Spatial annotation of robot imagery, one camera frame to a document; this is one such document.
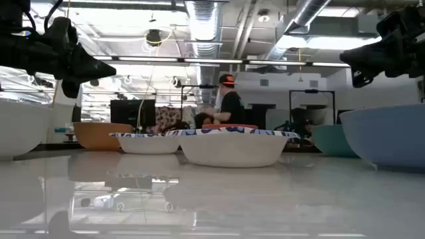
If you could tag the teal plastic bowl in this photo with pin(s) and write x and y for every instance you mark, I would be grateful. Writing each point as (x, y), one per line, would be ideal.
(332, 141)

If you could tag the light blue plastic bowl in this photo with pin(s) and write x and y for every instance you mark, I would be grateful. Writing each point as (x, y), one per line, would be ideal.
(388, 136)

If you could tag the floral patterned cloth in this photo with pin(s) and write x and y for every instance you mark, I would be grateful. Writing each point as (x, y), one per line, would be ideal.
(167, 117)

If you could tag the silver ribbed ceiling duct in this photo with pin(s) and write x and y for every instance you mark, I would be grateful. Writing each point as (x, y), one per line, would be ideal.
(204, 23)

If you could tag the blue patterned paper bowl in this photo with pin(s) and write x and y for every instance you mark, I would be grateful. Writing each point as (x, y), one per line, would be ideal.
(146, 145)
(232, 149)

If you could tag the black computer monitor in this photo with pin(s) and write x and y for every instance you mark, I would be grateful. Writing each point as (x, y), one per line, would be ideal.
(127, 113)

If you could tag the white plastic bowl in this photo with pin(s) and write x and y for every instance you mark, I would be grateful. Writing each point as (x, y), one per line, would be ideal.
(20, 129)

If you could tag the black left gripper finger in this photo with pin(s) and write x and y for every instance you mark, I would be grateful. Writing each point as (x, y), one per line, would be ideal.
(98, 70)
(71, 89)

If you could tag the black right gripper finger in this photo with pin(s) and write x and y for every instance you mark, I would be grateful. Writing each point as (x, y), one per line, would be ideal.
(363, 79)
(362, 59)

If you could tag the orange plastic bowl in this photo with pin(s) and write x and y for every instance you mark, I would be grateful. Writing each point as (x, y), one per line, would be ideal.
(96, 136)

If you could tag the standing person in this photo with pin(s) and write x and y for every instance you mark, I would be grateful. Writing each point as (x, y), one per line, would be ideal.
(232, 106)

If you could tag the coral red plastic bowl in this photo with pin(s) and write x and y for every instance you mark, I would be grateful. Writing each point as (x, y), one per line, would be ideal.
(229, 126)

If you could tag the black ceiling dome fixture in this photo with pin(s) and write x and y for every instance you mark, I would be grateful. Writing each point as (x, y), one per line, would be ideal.
(153, 37)

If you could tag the silver slanted ceiling duct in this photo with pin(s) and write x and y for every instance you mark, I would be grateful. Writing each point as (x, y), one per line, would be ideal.
(299, 20)

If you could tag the black metal frame stand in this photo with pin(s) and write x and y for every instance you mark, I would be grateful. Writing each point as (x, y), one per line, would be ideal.
(199, 86)
(312, 91)

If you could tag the seated person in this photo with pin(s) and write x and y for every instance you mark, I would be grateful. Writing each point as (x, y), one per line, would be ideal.
(202, 120)

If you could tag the long ceiling light bar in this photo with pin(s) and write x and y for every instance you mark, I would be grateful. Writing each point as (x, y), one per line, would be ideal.
(212, 60)

